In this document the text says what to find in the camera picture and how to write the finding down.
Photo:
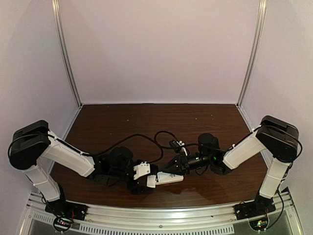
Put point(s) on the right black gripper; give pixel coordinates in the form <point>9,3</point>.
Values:
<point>184,162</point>

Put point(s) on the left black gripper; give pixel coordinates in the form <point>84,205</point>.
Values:
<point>136,186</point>

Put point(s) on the white remote control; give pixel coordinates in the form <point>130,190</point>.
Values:
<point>167,178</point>

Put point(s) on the white battery cover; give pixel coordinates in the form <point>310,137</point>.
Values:
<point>151,181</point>

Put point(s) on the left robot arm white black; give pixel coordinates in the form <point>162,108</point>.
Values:
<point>34,142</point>

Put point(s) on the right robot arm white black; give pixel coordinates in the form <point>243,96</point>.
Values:
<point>272,136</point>

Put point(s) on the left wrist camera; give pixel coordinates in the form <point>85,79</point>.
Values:
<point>143,169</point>

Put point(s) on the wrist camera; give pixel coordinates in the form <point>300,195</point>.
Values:
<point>179,147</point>
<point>143,169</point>

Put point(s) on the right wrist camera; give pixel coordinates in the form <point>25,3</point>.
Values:
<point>179,147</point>

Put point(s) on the front aluminium rail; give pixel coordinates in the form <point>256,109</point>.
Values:
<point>210,220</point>

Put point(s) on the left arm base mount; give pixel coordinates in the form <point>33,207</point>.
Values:
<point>65,212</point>

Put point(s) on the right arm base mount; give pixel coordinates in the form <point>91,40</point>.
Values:
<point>257,210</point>

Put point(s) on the right aluminium corner post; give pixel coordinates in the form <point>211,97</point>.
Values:
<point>261,16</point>

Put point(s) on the aluminium corner post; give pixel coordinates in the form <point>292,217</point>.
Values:
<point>64,52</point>
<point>261,16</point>

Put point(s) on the left aluminium corner post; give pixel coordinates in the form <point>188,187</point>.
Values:
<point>64,52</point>

